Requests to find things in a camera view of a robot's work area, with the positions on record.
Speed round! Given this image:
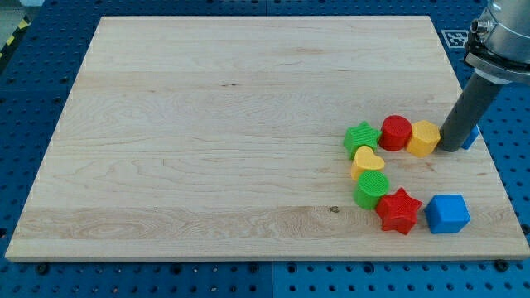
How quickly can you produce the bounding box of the light wooden board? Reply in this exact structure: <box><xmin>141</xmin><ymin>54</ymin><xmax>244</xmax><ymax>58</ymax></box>
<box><xmin>6</xmin><ymin>16</ymin><xmax>529</xmax><ymax>262</ymax></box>

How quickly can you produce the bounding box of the green star block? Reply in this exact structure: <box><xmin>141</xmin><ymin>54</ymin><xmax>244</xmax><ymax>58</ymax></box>
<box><xmin>343</xmin><ymin>121</ymin><xmax>382</xmax><ymax>160</ymax></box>

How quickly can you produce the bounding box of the green cylinder block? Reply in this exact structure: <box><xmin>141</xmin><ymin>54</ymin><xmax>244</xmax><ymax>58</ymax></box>
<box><xmin>353</xmin><ymin>171</ymin><xmax>390</xmax><ymax>209</ymax></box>

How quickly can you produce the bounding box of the blue triangle block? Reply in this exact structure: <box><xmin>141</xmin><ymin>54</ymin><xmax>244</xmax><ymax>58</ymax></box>
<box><xmin>460</xmin><ymin>125</ymin><xmax>480</xmax><ymax>150</ymax></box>

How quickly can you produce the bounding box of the white fiducial marker tag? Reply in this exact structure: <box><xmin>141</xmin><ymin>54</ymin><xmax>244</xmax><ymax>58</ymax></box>
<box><xmin>441</xmin><ymin>29</ymin><xmax>468</xmax><ymax>49</ymax></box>

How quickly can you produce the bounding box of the red cylinder block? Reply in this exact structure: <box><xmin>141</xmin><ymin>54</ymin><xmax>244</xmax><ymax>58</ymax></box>
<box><xmin>378</xmin><ymin>115</ymin><xmax>412</xmax><ymax>151</ymax></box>

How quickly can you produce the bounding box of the yellow heart block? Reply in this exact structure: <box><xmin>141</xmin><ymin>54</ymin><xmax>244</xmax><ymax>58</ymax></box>
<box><xmin>350</xmin><ymin>146</ymin><xmax>385</xmax><ymax>181</ymax></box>

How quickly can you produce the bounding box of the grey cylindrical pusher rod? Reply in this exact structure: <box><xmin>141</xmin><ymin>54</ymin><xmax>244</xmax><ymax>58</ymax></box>
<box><xmin>438</xmin><ymin>72</ymin><xmax>504</xmax><ymax>152</ymax></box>

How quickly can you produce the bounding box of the blue cube block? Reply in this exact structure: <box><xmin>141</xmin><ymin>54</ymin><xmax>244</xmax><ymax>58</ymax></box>
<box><xmin>424</xmin><ymin>194</ymin><xmax>471</xmax><ymax>234</ymax></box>

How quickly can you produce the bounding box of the red star block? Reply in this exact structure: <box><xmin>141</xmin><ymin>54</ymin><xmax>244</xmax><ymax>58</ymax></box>
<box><xmin>375</xmin><ymin>187</ymin><xmax>422</xmax><ymax>235</ymax></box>

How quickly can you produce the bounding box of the yellow hexagon block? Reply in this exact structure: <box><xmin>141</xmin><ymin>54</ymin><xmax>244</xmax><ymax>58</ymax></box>
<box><xmin>406</xmin><ymin>120</ymin><xmax>441</xmax><ymax>158</ymax></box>

